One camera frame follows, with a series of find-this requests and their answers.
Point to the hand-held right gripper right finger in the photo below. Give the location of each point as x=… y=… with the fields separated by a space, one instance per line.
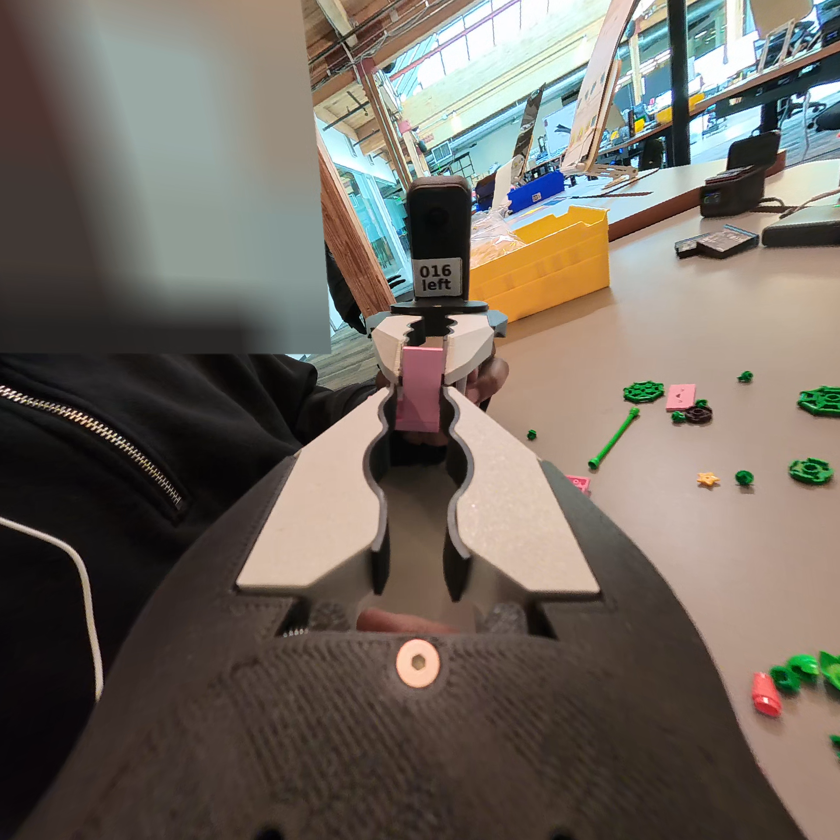
x=525 y=525

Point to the hanging black jacket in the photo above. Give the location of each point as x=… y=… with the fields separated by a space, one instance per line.
x=341 y=289

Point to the green flexible rod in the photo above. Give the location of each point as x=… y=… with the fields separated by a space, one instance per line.
x=613 y=438

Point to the tilted wooden board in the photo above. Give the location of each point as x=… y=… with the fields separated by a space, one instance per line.
x=597 y=85

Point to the clear plastic bags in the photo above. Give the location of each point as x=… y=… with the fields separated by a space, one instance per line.
x=499 y=233

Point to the pink brick block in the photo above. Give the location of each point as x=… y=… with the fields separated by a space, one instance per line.
x=420 y=387

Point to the green spiky leaf piece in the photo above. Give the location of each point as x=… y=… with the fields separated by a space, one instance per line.
x=830 y=669

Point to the black metal pole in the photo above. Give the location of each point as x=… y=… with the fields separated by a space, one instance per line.
x=679 y=79

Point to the pink smiley face tile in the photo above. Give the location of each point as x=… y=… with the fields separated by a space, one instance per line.
x=680 y=398

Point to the person's left hand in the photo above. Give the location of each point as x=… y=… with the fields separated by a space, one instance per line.
x=491 y=380

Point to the yellow star piece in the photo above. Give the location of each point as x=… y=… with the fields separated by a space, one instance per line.
x=708 y=479

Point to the black flat device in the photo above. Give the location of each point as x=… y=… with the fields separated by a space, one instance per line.
x=728 y=243
x=688 y=247

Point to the wooden post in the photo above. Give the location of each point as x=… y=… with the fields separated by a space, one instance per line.
x=354 y=236

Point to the blue plastic bin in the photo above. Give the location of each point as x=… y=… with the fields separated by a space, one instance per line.
x=525 y=193

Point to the yellow plastic bin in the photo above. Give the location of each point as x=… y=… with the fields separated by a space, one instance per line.
x=544 y=275

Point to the person's right hand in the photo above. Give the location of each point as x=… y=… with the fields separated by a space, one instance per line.
x=400 y=622

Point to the pink hollow brick pair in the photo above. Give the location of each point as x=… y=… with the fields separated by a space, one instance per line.
x=579 y=484

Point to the green round plate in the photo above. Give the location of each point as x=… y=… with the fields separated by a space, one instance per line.
x=799 y=474

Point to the coral cone piece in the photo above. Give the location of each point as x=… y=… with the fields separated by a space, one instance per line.
x=766 y=694

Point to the brown round holed plate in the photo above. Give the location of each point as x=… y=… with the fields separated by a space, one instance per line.
x=707 y=417

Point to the green web with round plate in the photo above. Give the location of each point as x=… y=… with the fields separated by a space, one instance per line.
x=643 y=392

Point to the person's black jacket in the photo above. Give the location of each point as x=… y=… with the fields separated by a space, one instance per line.
x=131 y=590

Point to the green dome piece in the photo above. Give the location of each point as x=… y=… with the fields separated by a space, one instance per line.
x=794 y=673

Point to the scattered small green clips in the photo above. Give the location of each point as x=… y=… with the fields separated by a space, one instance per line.
x=744 y=478

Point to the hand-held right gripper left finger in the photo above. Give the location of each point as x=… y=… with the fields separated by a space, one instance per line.
x=308 y=525

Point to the plain green web piece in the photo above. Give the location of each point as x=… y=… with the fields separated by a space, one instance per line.
x=823 y=400

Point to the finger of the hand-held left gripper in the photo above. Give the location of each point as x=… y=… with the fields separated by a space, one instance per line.
x=469 y=344
x=390 y=348

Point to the black camera case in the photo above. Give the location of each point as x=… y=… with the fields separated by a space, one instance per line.
x=741 y=177

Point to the person's left forearm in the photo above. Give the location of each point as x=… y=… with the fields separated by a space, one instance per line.
x=334 y=407

